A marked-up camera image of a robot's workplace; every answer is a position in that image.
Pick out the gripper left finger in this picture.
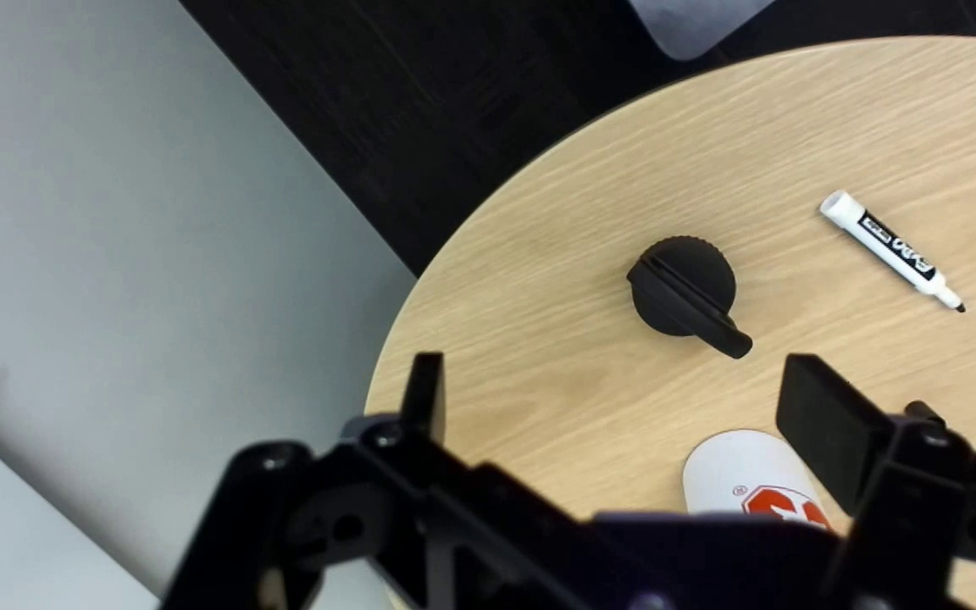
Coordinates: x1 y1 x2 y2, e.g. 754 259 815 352
162 352 616 610

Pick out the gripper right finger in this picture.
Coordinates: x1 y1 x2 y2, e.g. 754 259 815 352
774 354 976 610

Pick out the white bottle with red print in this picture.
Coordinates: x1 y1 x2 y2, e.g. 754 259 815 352
682 429 836 530

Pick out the black bottle top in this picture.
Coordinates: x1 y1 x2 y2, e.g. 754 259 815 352
626 236 754 360

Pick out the white dry erase marker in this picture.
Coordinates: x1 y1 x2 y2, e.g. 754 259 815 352
819 191 968 314

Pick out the clear plastic floor mat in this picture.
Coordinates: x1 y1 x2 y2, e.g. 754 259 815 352
628 0 777 62

